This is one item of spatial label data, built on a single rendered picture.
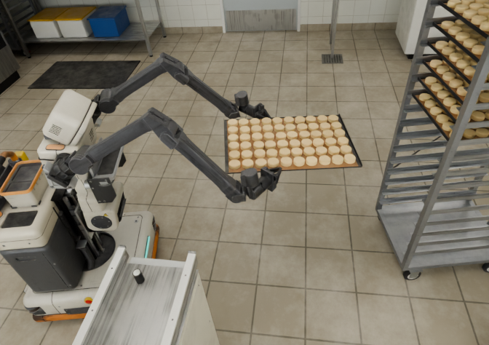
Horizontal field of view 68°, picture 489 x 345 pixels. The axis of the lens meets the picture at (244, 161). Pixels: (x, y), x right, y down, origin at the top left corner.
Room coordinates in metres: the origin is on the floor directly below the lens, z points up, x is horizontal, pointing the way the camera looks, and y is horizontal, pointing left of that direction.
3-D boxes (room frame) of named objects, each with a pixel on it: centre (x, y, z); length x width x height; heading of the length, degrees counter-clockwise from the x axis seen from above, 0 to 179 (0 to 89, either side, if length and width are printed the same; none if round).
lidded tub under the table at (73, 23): (5.14, 2.07, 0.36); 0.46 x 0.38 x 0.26; 169
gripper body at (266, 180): (1.08, -0.07, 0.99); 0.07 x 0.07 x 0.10; 44
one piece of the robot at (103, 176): (1.35, 0.68, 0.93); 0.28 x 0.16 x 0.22; 0
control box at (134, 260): (0.84, 0.38, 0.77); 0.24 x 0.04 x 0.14; 78
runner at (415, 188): (1.54, -1.18, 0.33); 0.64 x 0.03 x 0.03; 90
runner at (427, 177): (1.54, -1.18, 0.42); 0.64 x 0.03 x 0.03; 90
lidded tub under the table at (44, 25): (5.22, 2.46, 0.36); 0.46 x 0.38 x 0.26; 167
